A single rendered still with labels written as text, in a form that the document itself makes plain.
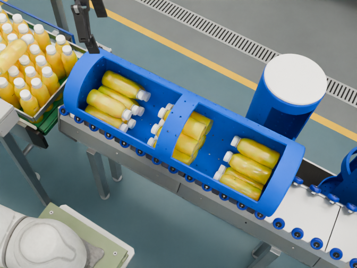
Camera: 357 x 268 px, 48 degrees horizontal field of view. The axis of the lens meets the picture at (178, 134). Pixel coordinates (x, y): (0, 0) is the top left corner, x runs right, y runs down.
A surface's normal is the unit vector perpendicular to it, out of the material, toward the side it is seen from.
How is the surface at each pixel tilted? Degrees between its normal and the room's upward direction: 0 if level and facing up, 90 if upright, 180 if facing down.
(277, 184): 37
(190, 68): 0
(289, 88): 0
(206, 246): 0
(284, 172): 19
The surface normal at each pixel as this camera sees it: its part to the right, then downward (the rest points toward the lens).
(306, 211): 0.06, -0.50
